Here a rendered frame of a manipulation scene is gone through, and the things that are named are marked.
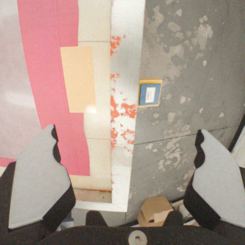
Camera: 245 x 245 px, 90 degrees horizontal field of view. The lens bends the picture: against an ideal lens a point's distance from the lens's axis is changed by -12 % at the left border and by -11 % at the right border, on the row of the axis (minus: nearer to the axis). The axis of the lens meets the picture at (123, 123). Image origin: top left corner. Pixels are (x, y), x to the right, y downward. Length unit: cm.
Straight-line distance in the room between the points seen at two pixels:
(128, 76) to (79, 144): 17
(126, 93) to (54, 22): 14
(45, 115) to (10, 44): 13
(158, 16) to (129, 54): 159
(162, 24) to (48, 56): 160
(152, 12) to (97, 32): 153
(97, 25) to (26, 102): 18
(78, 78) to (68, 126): 9
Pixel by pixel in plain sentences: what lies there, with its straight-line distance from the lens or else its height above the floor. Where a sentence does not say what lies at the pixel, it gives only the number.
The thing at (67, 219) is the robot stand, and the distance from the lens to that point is 70.
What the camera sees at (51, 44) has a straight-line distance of 24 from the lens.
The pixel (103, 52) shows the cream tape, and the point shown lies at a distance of 22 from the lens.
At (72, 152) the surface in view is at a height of 127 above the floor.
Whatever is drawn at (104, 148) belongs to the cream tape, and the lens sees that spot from 28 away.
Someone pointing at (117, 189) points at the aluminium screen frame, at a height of 133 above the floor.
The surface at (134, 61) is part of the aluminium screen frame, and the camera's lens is 18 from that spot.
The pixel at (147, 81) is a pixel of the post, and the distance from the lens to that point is 63.
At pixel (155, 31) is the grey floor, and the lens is 173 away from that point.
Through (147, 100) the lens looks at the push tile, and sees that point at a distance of 64.
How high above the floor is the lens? 151
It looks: 56 degrees down
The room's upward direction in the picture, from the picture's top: 148 degrees clockwise
